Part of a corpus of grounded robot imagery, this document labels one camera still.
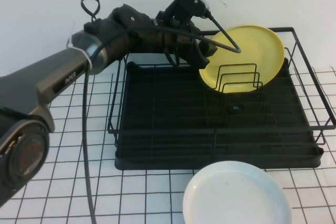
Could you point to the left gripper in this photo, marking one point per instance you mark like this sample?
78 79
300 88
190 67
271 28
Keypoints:
176 40

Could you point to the yellow plate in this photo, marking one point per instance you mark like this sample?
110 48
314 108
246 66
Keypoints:
257 48

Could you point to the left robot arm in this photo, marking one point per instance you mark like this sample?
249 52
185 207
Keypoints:
52 69

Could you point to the black dish drying rack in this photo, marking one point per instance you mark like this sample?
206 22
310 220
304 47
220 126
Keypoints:
170 108

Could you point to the white plate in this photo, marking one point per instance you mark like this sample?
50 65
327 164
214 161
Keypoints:
236 197

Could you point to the white zip tie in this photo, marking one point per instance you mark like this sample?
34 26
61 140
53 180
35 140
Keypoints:
85 56

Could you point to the white black-grid tablecloth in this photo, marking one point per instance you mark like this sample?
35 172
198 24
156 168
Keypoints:
144 195

